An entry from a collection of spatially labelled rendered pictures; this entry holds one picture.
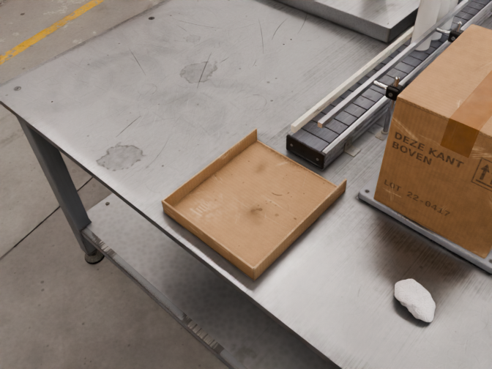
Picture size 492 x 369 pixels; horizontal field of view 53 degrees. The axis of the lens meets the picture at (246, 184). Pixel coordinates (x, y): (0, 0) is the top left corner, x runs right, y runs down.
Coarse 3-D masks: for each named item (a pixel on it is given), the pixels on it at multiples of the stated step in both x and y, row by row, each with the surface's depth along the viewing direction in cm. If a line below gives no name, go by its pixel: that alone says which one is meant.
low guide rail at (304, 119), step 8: (408, 32) 135; (400, 40) 133; (392, 48) 131; (376, 56) 128; (384, 56) 129; (368, 64) 126; (376, 64) 128; (360, 72) 123; (352, 80) 121; (336, 88) 119; (344, 88) 120; (328, 96) 117; (336, 96) 119; (320, 104) 115; (328, 104) 118; (312, 112) 114; (304, 120) 112; (296, 128) 111
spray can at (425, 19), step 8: (424, 0) 125; (432, 0) 124; (440, 0) 124; (424, 8) 126; (432, 8) 125; (424, 16) 127; (432, 16) 127; (416, 24) 131; (424, 24) 129; (432, 24) 129; (416, 32) 132; (424, 32) 130; (416, 48) 134; (424, 48) 134
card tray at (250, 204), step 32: (256, 128) 117; (224, 160) 113; (256, 160) 115; (288, 160) 115; (192, 192) 109; (224, 192) 109; (256, 192) 108; (288, 192) 108; (320, 192) 108; (192, 224) 99; (224, 224) 103; (256, 224) 102; (288, 224) 102; (224, 256) 97; (256, 256) 97
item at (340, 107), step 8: (464, 0) 136; (456, 8) 134; (448, 16) 131; (440, 24) 129; (432, 32) 127; (416, 40) 124; (424, 40) 125; (408, 48) 121; (400, 56) 119; (392, 64) 117; (376, 72) 115; (384, 72) 116; (368, 80) 113; (376, 80) 114; (360, 88) 111; (368, 88) 113; (352, 96) 110; (344, 104) 108; (336, 112) 106; (320, 120) 104; (328, 120) 105
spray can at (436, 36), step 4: (444, 0) 129; (448, 0) 129; (444, 4) 130; (448, 4) 130; (440, 8) 131; (444, 8) 131; (448, 8) 131; (440, 12) 131; (444, 12) 132; (440, 16) 132; (436, 20) 133; (436, 32) 136; (432, 36) 137; (436, 36) 137; (440, 36) 137; (432, 40) 138; (436, 40) 138
